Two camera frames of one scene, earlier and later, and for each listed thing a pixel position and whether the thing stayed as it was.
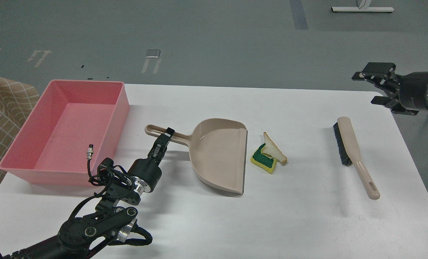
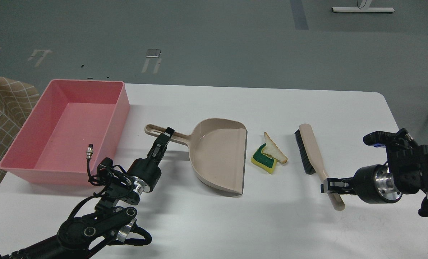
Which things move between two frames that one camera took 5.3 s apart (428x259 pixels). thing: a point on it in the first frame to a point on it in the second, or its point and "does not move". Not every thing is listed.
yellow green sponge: x=263 y=161 does not move
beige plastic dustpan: x=217 y=149 does not move
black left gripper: x=148 y=168 does not move
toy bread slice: x=272 y=149 does not move
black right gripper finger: x=386 y=101 to x=345 y=191
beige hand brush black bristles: x=346 y=142 to x=313 y=161
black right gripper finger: x=377 y=73 to x=337 y=185
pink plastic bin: x=52 y=147 does not move
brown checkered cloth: x=8 y=105 does not move
